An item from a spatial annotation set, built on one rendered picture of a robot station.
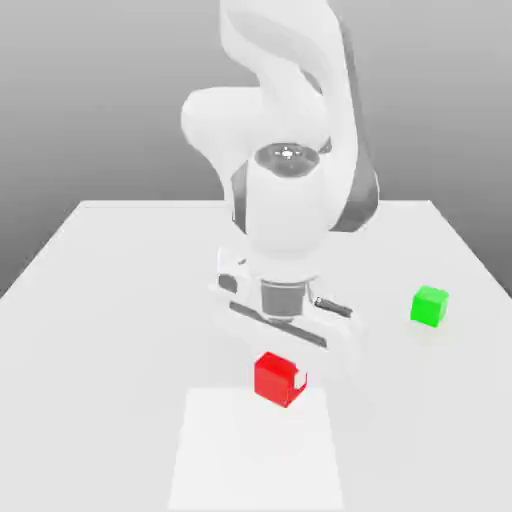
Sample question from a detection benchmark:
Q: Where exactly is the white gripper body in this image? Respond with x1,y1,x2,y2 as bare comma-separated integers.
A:
208,284,358,368

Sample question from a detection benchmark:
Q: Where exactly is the small red cube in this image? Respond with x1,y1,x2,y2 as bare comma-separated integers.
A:
253,351,308,409

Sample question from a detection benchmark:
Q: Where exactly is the small green cube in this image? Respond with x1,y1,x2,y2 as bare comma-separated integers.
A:
409,284,450,329

